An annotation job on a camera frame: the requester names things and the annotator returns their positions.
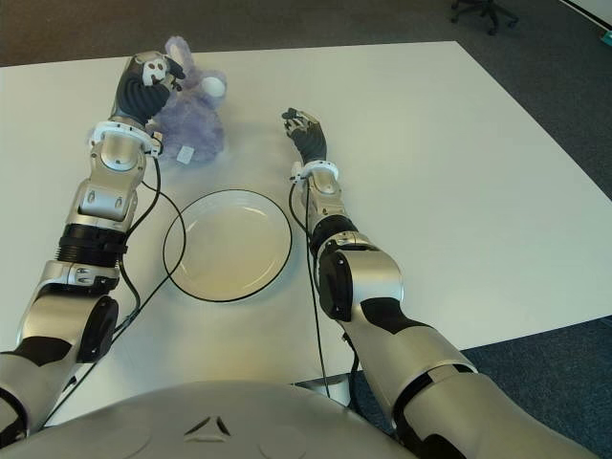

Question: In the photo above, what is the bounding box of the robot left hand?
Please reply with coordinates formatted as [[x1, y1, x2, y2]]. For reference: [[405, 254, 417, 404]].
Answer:
[[108, 51, 188, 129]]

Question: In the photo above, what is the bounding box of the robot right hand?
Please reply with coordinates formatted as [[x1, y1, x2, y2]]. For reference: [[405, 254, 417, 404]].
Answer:
[[280, 106, 330, 166]]

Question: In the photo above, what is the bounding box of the purple plush bunny doll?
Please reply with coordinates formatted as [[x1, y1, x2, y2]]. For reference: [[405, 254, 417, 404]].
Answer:
[[85, 36, 230, 167]]

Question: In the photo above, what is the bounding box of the white plate black rim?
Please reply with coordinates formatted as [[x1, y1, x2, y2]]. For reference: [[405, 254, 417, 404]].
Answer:
[[162, 188, 295, 303]]

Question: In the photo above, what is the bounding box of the black office chair base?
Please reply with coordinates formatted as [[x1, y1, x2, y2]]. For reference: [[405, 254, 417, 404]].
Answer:
[[449, 0, 520, 35]]

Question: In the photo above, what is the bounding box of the white table leg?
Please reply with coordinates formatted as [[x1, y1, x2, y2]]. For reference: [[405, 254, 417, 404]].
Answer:
[[286, 372, 354, 408]]

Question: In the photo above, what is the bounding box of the silver robot torso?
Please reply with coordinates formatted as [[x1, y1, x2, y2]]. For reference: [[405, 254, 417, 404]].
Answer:
[[0, 380, 412, 459]]

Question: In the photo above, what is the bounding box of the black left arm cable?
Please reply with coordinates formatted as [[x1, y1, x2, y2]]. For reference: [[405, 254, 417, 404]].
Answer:
[[45, 155, 187, 426]]

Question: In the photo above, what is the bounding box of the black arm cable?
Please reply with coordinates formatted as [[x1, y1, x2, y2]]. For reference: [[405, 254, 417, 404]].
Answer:
[[45, 155, 187, 426], [288, 179, 332, 398]]

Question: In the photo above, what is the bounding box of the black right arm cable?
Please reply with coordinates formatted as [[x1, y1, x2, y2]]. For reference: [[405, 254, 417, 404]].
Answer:
[[288, 179, 332, 398]]

